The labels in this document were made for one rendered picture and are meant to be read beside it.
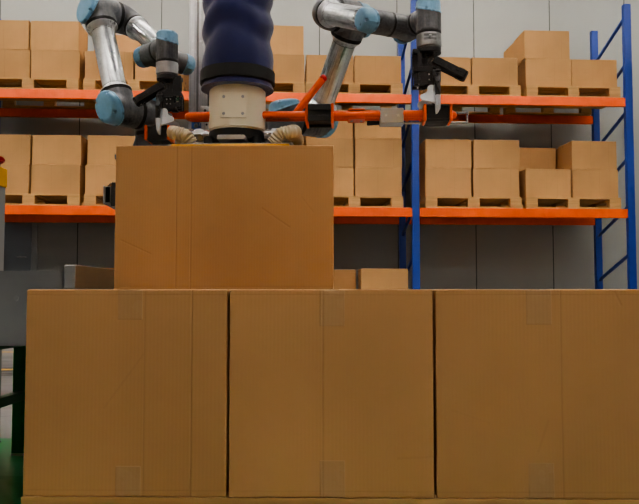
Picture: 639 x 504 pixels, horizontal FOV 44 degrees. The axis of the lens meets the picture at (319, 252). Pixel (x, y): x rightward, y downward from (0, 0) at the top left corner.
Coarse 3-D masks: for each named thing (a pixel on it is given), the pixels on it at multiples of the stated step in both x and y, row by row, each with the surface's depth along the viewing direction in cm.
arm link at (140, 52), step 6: (150, 42) 269; (138, 48) 272; (144, 48) 268; (138, 54) 270; (144, 54) 269; (150, 54) 267; (138, 60) 272; (144, 60) 270; (150, 60) 269; (144, 66) 273
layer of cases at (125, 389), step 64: (64, 320) 153; (128, 320) 153; (192, 320) 153; (256, 320) 152; (320, 320) 152; (384, 320) 152; (448, 320) 152; (512, 320) 151; (576, 320) 151; (64, 384) 152; (128, 384) 152; (192, 384) 152; (256, 384) 152; (320, 384) 151; (384, 384) 151; (448, 384) 151; (512, 384) 151; (576, 384) 150; (64, 448) 152; (128, 448) 152; (192, 448) 151; (256, 448) 151; (320, 448) 151; (384, 448) 151; (448, 448) 150; (512, 448) 150; (576, 448) 150
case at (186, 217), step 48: (144, 192) 215; (192, 192) 214; (240, 192) 214; (288, 192) 214; (144, 240) 214; (192, 240) 214; (240, 240) 214; (288, 240) 213; (144, 288) 213; (192, 288) 213; (240, 288) 213; (288, 288) 213
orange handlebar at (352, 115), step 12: (192, 120) 239; (204, 120) 239; (276, 120) 238; (288, 120) 238; (300, 120) 238; (336, 120) 237; (348, 120) 235; (360, 120) 235; (372, 120) 237; (408, 120) 237; (420, 120) 237
